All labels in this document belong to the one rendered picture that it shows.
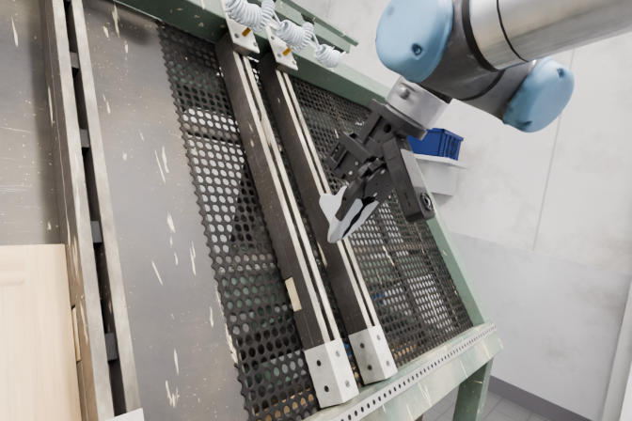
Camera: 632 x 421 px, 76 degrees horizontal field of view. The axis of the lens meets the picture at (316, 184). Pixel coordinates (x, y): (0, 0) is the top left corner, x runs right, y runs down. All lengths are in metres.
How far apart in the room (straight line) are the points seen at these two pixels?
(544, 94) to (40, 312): 0.72
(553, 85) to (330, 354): 0.73
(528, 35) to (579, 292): 3.05
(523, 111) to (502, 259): 2.98
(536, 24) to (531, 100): 0.13
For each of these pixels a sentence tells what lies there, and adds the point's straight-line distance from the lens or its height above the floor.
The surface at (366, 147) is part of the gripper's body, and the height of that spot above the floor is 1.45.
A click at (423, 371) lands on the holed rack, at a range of 1.32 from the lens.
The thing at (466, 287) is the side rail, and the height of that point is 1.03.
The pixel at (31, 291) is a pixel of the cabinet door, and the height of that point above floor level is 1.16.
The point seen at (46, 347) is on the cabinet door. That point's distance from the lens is 0.74.
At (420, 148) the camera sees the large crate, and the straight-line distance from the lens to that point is 3.02.
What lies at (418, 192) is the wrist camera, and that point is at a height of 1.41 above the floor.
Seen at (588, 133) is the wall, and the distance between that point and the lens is 3.36.
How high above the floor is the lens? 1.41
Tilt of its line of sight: 2 degrees down
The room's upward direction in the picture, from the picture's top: 10 degrees clockwise
